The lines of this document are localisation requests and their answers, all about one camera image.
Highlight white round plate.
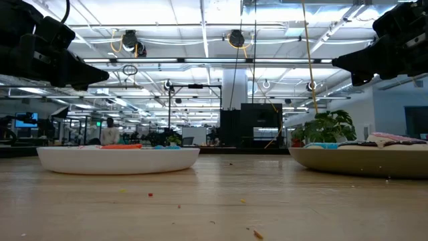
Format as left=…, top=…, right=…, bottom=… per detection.
left=35, top=146, right=201, bottom=175

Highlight dark wall screen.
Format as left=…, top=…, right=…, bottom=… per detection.
left=404, top=106, right=428, bottom=140

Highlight large chocolate drizzled donut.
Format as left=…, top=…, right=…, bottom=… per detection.
left=336, top=139, right=428, bottom=151

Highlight black aluminium table frame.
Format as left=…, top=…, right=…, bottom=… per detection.
left=0, top=145, right=291, bottom=158

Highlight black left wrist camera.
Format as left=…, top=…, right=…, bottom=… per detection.
left=43, top=15, right=77, bottom=52

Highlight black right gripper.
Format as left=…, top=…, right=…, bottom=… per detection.
left=332, top=0, right=428, bottom=87

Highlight background computer monitor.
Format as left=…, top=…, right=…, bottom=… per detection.
left=14, top=112, right=39, bottom=129

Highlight yellow hanging cable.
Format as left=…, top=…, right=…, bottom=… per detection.
left=300, top=0, right=319, bottom=114

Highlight grey round plate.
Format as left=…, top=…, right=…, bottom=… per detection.
left=288, top=147, right=428, bottom=179

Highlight black background rig frame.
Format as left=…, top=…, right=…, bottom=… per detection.
left=167, top=84, right=223, bottom=147

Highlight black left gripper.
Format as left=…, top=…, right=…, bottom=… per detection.
left=23, top=3, right=110, bottom=92

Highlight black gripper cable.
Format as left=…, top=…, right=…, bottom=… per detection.
left=60, top=0, right=72, bottom=25

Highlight large blue frosted donut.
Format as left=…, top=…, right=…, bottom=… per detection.
left=302, top=142, right=340, bottom=150

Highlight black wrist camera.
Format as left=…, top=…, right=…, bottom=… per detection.
left=43, top=15, right=77, bottom=52
left=372, top=5, right=414, bottom=43

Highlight black ceiling cable reel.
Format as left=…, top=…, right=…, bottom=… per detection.
left=120, top=29, right=148, bottom=58
left=227, top=29, right=247, bottom=49

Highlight person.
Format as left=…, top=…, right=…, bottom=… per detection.
left=100, top=116, right=121, bottom=147

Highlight green potted plant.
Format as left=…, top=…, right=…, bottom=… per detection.
left=290, top=109, right=358, bottom=149

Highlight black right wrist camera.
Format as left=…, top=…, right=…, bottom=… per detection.
left=372, top=5, right=414, bottom=43

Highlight white board panel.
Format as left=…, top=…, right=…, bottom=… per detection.
left=181, top=126, right=207, bottom=147

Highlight large pink frosted donut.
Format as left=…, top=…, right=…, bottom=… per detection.
left=366, top=131, right=421, bottom=145

